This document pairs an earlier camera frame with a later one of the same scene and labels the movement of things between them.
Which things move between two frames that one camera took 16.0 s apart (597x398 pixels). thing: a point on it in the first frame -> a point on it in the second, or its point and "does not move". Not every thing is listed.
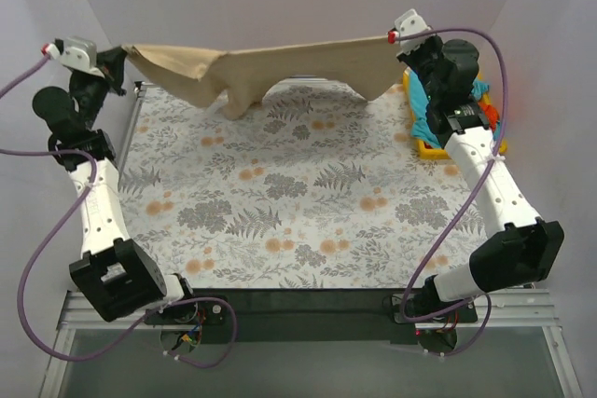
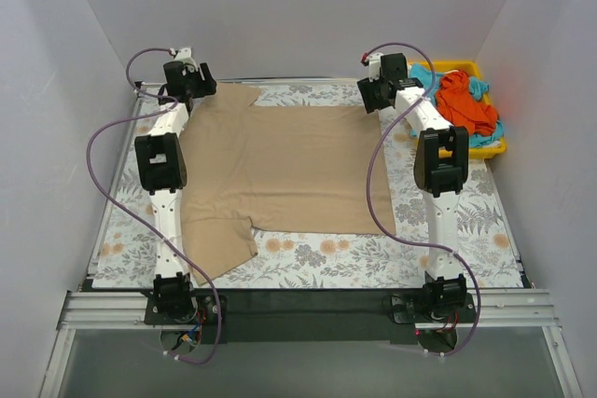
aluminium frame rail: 519,309 does not move
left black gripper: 109,68 -> 205,83
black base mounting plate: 311,315 does not move
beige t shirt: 201,75 -> 278,168
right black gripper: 415,57 -> 367,96
